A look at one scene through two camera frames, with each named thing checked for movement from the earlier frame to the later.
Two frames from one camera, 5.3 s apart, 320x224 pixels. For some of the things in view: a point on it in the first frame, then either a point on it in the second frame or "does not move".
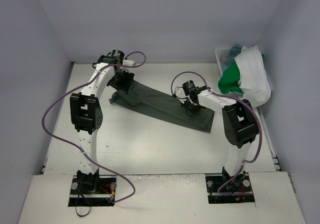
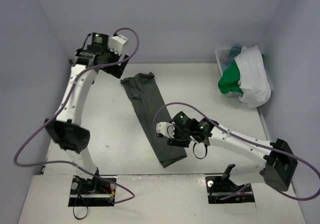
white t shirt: (254, 81) does not move
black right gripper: (193, 106) → (178, 141)
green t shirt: (230, 80) does not move
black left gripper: (122, 81) → (116, 67)
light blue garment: (234, 51) does not move
